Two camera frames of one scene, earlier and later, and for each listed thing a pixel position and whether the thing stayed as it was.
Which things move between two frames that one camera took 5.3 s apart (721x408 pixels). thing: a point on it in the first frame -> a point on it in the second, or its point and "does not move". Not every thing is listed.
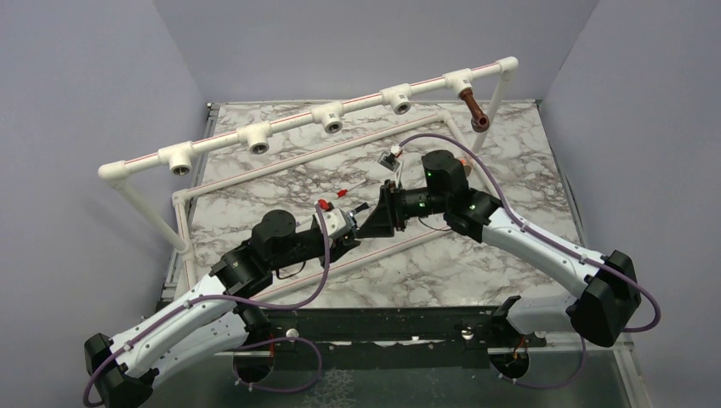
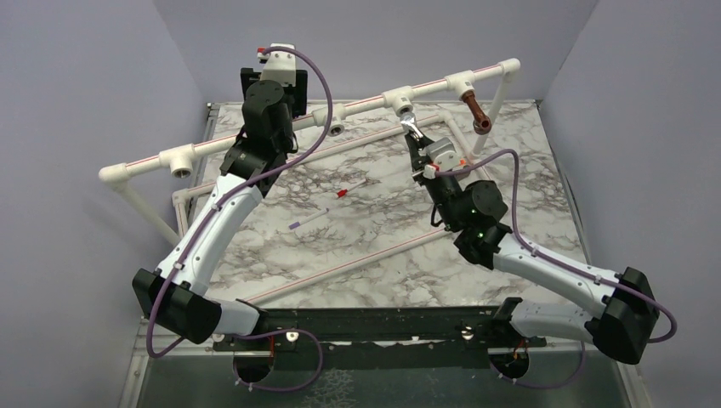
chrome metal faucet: [360, 207] -> [408, 121]
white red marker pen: [343, 192] does not move
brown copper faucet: [480, 121] does not move
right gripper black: [388, 215] -> [417, 161]
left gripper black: [342, 245] -> [298, 94]
